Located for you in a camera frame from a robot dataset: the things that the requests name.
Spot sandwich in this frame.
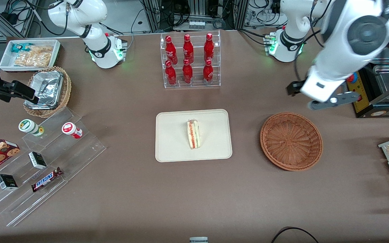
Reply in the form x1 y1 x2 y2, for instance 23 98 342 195
187 119 201 150

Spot aluminium foil tray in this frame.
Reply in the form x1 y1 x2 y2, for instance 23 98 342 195
25 70 63 110

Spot tan wicker basket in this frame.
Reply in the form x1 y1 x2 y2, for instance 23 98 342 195
23 66 72 118

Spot round brown wicker basket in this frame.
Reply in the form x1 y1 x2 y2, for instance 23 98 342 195
260 112 323 171

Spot cream rectangular tray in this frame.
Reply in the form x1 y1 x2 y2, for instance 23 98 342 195
155 109 233 163

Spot white plastic bin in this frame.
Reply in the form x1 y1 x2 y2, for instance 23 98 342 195
0 39 62 73

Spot clear bag of chips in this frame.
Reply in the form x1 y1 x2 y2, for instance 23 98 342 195
14 51 50 68
29 45 54 60

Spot green lid cup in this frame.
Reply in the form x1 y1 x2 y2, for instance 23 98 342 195
18 119 45 137

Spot teal snack packet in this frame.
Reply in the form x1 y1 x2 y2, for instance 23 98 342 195
11 43 35 53

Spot black food warmer yellow panel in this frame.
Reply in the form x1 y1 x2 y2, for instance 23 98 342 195
346 47 389 118

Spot red lid cup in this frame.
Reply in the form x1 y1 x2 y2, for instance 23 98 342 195
61 122 83 139

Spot small black box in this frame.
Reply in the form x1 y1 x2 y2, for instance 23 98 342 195
0 174 19 191
28 152 47 170

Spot clear acrylic stepped shelf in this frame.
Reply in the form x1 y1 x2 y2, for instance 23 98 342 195
0 107 107 227

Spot clear acrylic bottle rack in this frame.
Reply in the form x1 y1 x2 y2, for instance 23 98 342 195
160 30 222 89

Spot red cola bottle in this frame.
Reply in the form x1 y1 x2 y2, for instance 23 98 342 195
203 59 214 84
182 59 194 84
204 33 215 62
165 60 177 86
182 34 195 64
165 35 178 65

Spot Snickers chocolate bar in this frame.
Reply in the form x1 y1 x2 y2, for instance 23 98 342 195
31 167 63 193

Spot aluminium frame beam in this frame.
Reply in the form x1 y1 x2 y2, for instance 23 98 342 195
0 0 38 38

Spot black cable bundle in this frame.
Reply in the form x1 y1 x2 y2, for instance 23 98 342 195
238 28 270 46

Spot grey thin cable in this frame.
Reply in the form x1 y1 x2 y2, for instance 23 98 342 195
126 8 145 49

